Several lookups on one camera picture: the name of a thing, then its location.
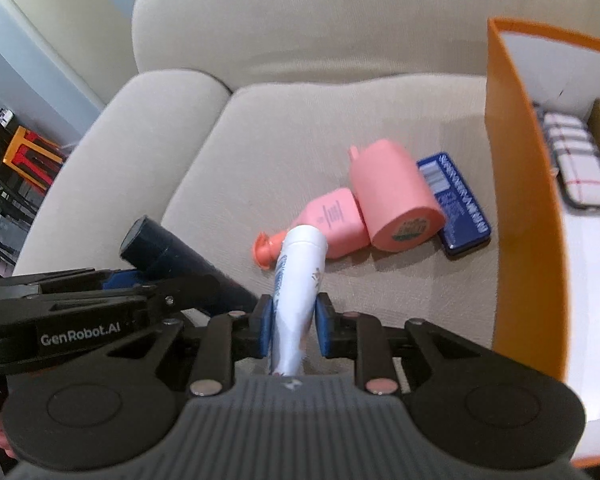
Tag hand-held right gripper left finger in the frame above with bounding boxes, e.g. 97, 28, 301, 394
97, 294, 275, 397

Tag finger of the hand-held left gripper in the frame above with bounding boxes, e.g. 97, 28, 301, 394
0, 266, 144, 294
142, 274, 222, 330

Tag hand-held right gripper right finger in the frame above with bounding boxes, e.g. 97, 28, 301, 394
313, 292, 497, 396

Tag dark blue cylinder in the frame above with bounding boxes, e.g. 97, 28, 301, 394
118, 215, 261, 314

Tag white tube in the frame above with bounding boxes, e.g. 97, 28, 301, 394
268, 223, 330, 377

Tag orange cardboard box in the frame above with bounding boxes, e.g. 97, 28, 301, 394
483, 17, 600, 469

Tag plaid case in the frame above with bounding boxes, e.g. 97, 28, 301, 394
542, 109, 600, 209

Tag pink bottle with orange cap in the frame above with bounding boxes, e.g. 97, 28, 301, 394
250, 187, 371, 270

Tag black shelving unit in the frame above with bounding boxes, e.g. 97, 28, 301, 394
0, 109, 67, 282

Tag pink cylindrical container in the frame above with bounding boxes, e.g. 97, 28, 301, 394
348, 139, 447, 252

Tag orange stool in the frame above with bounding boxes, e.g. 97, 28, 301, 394
2, 126, 64, 177

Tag blue tin case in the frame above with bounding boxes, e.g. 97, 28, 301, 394
415, 152, 492, 259

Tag beige sofa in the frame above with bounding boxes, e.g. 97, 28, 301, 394
10, 0, 600, 386

